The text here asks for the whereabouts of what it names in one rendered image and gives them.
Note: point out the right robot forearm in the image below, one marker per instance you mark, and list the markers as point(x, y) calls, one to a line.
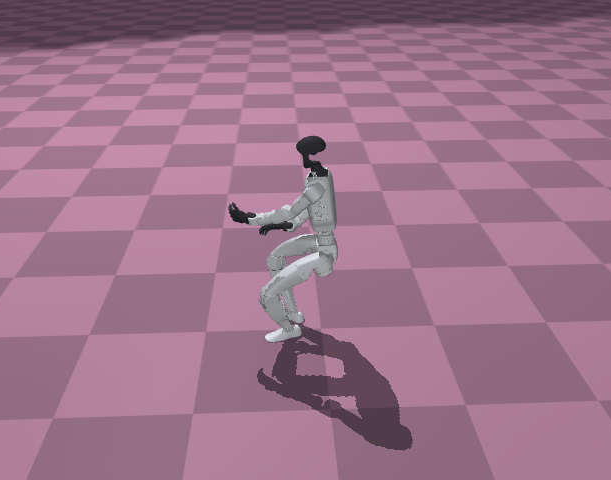
point(299, 220)

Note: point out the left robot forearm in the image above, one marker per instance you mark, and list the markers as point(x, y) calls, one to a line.
point(273, 217)

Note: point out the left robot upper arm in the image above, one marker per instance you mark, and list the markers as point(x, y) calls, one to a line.
point(310, 195)

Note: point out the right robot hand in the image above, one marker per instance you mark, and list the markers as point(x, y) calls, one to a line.
point(285, 225)

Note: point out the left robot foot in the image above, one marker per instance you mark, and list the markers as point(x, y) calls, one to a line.
point(281, 334)

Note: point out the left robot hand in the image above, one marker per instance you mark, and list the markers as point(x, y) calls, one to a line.
point(240, 216)

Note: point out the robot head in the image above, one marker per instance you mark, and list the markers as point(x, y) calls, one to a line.
point(312, 145)

